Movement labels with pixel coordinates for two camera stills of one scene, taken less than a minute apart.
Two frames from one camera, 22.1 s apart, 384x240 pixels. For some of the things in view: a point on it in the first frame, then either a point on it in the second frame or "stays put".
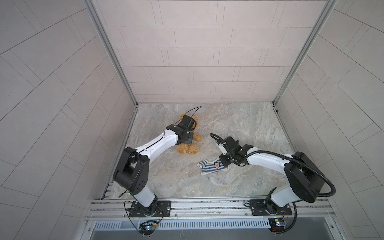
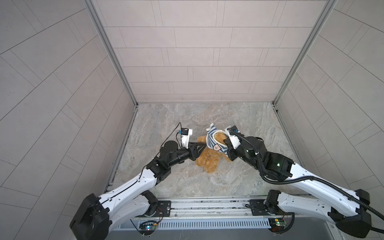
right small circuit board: [276, 224] stays put
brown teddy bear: [191, 149] -> [209, 158]
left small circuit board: [148, 226] stays put
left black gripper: [190, 136] -> [198, 146]
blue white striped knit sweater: [207, 167] -> [211, 142]
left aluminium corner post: [102, 30] stays put
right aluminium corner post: [328, 6] stays put
